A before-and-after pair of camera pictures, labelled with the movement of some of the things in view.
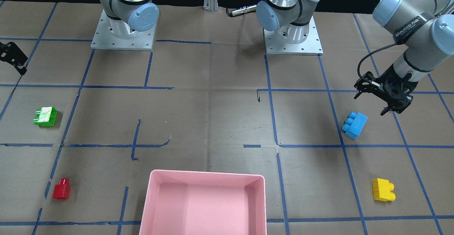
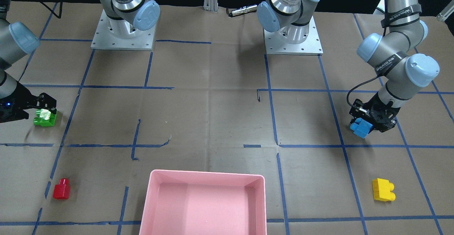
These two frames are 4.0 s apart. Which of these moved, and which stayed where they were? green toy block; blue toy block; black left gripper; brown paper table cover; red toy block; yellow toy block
Moved: black left gripper; blue toy block
Stayed: yellow toy block; red toy block; green toy block; brown paper table cover
